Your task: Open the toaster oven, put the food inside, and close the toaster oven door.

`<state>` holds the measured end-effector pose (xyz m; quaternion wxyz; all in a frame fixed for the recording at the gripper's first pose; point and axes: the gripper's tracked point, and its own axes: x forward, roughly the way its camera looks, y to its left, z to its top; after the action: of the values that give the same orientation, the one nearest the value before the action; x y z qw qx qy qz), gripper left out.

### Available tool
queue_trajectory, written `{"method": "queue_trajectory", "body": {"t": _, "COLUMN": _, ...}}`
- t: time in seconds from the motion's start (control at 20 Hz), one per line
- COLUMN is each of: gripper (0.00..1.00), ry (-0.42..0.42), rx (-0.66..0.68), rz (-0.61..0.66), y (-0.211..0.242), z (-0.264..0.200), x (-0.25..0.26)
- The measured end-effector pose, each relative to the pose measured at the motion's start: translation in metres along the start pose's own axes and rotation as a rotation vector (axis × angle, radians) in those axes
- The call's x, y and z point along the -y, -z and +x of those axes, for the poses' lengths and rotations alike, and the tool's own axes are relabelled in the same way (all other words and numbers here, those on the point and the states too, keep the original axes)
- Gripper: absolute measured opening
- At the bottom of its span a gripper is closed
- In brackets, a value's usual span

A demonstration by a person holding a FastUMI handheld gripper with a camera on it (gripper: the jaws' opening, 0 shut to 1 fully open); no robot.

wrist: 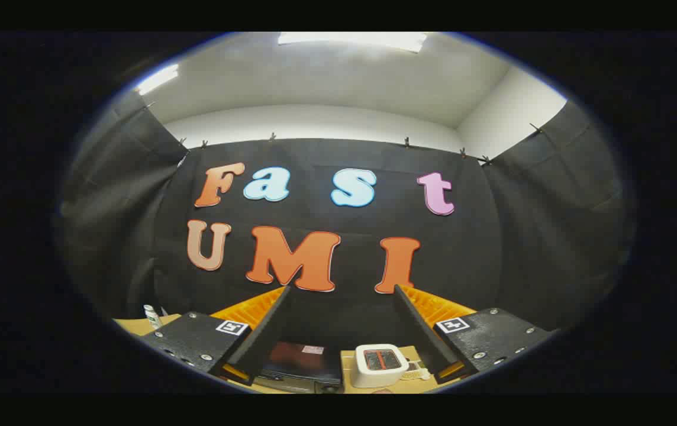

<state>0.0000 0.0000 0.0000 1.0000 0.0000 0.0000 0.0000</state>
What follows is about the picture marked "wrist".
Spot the narrow ceiling light panel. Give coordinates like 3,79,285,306
136,64,179,96

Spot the white pop-up toaster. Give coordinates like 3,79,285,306
350,344,410,389

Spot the black toaster oven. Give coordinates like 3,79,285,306
253,340,345,394

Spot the wide ceiling light panel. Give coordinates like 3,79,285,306
278,32,428,53

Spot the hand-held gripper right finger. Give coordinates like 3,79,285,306
394,284,553,383

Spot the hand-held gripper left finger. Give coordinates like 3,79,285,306
139,286,292,386

